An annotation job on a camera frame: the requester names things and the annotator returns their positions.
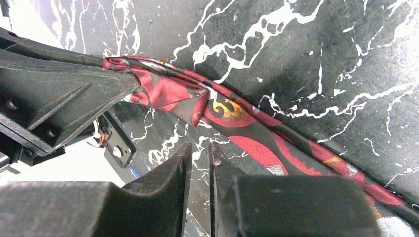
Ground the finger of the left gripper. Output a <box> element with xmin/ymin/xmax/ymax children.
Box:
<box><xmin>0</xmin><ymin>50</ymin><xmax>139</xmax><ymax>156</ymax></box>
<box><xmin>0</xmin><ymin>28</ymin><xmax>103</xmax><ymax>67</ymax></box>

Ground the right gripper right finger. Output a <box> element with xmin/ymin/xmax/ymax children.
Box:
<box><xmin>208</xmin><ymin>143</ymin><xmax>380</xmax><ymax>237</ymax></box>

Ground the red patterned tie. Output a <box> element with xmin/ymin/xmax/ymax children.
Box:
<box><xmin>102</xmin><ymin>56</ymin><xmax>419</xmax><ymax>227</ymax></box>

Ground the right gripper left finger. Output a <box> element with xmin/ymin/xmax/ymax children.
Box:
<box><xmin>0</xmin><ymin>142</ymin><xmax>192</xmax><ymax>237</ymax></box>

